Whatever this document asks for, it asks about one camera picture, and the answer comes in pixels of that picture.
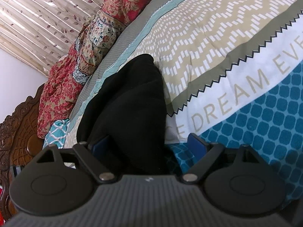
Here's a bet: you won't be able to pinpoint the red floral patchwork quilt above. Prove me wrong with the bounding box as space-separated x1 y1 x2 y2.
37 0 171 140

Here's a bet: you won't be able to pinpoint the beige leaf print curtain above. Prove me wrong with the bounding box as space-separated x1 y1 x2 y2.
0 0 138 78

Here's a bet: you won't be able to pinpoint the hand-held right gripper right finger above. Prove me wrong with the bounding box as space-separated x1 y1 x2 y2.
182 134 268 184

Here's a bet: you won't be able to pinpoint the teal white lattice pillow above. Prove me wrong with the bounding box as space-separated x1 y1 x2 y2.
43 119 71 149

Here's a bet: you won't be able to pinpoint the black pants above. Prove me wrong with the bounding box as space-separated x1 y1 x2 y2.
76 54 169 175

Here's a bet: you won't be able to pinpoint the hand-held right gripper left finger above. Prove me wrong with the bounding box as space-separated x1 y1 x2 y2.
33 135 116 183

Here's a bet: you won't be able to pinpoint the carved wooden headboard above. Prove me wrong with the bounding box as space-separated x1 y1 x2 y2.
0 83 48 220

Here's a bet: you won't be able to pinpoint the patterned teal beige bedsheet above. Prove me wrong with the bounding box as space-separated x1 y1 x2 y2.
64 0 303 208

